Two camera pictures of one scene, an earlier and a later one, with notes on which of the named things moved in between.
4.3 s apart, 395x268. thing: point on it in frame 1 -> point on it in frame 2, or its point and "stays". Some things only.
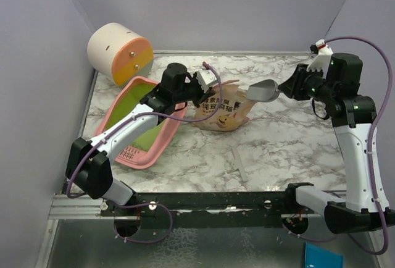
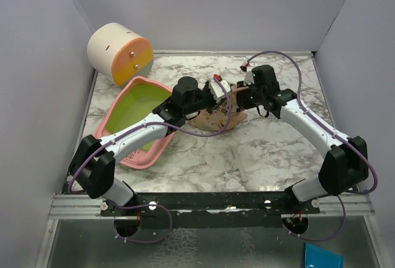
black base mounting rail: (207, 210) stays
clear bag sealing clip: (237, 163) stays
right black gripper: (296, 82) -> (241, 102)
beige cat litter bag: (224, 107) stays
